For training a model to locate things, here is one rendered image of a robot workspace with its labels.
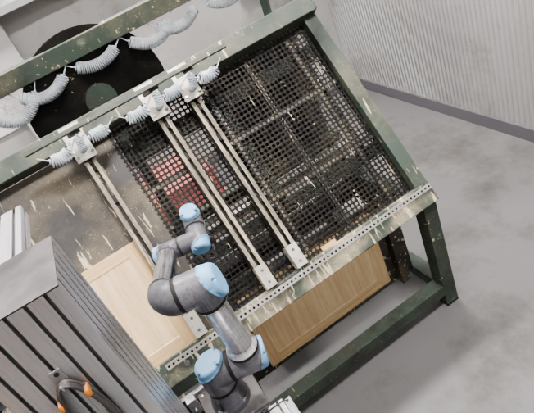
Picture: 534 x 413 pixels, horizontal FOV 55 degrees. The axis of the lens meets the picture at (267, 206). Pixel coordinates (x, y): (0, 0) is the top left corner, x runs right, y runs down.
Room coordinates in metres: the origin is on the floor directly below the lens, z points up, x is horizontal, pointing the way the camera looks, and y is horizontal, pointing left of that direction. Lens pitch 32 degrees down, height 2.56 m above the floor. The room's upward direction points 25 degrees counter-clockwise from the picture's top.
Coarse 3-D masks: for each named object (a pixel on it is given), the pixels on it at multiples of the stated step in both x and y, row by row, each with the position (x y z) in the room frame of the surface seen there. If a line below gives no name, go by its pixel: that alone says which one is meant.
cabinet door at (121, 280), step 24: (96, 264) 2.12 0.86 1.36; (120, 264) 2.11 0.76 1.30; (144, 264) 2.10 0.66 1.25; (96, 288) 2.05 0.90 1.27; (120, 288) 2.04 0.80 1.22; (144, 288) 2.03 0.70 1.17; (120, 312) 1.98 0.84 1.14; (144, 312) 1.96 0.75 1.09; (144, 336) 1.90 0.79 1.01; (168, 336) 1.89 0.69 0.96; (192, 336) 1.87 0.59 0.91
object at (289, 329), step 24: (360, 264) 2.28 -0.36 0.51; (384, 264) 2.31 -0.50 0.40; (312, 288) 2.19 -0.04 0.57; (336, 288) 2.23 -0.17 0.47; (360, 288) 2.26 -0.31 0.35; (288, 312) 2.14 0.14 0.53; (312, 312) 2.18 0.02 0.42; (336, 312) 2.21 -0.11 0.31; (264, 336) 2.09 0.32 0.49; (288, 336) 2.13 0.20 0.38; (312, 336) 2.16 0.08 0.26
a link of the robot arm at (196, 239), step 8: (192, 224) 1.66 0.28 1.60; (200, 224) 1.66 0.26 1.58; (192, 232) 1.63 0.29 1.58; (200, 232) 1.63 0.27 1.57; (184, 240) 1.62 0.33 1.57; (192, 240) 1.61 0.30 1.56; (200, 240) 1.60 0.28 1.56; (208, 240) 1.61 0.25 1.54; (184, 248) 1.61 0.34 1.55; (192, 248) 1.59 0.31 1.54; (200, 248) 1.58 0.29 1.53; (208, 248) 1.59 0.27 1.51
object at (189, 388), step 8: (192, 376) 1.75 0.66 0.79; (176, 384) 1.73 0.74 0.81; (184, 384) 1.73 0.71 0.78; (192, 384) 1.74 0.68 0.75; (200, 384) 1.73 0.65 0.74; (176, 392) 1.72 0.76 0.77; (184, 392) 1.73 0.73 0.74; (192, 392) 1.71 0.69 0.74; (200, 392) 1.70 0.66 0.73; (184, 400) 1.66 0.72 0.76; (192, 400) 1.64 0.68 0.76; (192, 408) 1.63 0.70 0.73; (200, 408) 1.64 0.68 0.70
